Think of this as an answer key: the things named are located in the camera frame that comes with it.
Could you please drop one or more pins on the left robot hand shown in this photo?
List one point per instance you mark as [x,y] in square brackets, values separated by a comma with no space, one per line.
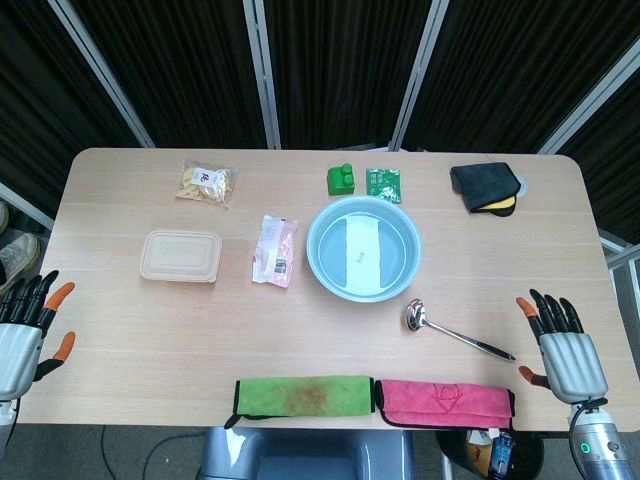
[17,350]

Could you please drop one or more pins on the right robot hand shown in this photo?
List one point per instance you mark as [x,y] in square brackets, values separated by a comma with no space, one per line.
[570,360]

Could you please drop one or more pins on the metal ladle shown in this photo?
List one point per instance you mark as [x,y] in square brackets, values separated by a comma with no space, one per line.
[414,316]

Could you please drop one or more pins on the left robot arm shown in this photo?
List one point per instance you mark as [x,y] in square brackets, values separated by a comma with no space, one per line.
[5,420]

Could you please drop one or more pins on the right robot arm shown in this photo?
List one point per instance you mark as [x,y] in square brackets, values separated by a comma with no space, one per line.
[600,445]

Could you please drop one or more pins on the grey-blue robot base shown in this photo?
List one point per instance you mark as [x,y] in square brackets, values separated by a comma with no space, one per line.
[305,455]

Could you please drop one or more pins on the light blue bowl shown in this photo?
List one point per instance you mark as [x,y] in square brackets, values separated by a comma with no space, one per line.
[330,250]

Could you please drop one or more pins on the white sneaker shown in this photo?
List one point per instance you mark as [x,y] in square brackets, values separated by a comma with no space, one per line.
[17,257]
[3,215]

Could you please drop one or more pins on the blue white carton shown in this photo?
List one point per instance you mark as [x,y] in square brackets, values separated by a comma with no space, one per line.
[502,455]

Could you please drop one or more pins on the pink microfibre towel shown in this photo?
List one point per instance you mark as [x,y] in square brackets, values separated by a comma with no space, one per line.
[445,402]

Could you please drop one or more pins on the black waste bin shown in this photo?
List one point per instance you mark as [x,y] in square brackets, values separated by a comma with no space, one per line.
[450,455]

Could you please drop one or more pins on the yellow sponge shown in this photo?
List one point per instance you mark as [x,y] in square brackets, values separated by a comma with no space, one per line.
[502,204]

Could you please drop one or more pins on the beige lidded lunch box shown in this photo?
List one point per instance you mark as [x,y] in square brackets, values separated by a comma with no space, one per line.
[180,256]

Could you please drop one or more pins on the dark grey folded cloth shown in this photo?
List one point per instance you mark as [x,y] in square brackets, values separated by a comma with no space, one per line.
[482,182]

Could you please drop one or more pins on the clear bag of chips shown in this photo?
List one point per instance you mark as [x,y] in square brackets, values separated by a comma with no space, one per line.
[206,184]

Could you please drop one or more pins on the green printed sachet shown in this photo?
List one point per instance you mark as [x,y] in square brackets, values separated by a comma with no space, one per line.
[384,186]

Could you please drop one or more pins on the green microfibre towel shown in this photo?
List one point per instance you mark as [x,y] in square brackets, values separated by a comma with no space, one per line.
[305,397]

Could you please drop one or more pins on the pink white snack packet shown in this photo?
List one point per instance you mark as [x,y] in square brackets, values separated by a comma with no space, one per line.
[274,252]

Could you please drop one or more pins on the green toy block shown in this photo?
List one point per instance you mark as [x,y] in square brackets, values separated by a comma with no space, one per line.
[340,181]

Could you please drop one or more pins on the black folding screen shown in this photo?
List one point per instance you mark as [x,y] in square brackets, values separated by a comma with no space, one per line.
[350,70]

